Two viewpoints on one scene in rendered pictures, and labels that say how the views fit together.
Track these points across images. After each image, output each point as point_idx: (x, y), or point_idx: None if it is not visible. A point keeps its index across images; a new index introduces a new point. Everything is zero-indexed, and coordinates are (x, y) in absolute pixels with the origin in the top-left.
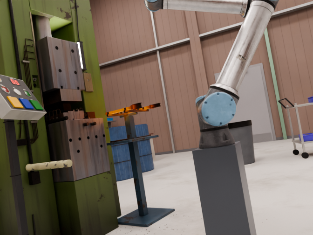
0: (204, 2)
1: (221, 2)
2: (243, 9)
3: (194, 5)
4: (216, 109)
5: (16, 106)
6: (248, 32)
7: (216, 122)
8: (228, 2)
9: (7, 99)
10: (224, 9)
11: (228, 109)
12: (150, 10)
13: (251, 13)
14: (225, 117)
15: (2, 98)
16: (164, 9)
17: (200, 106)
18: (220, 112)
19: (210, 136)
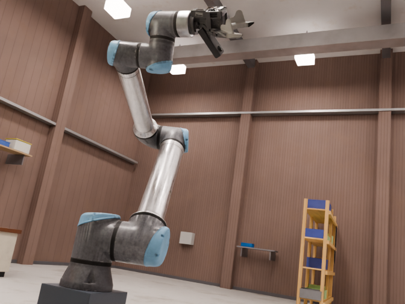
0: (145, 103)
1: (149, 114)
2: (149, 133)
3: (140, 99)
4: (163, 248)
5: None
6: (175, 171)
7: (158, 263)
8: (150, 118)
9: None
10: (144, 121)
11: (166, 250)
12: (109, 59)
13: (176, 153)
14: (163, 259)
15: None
16: (122, 75)
17: (137, 234)
18: (163, 252)
19: (105, 274)
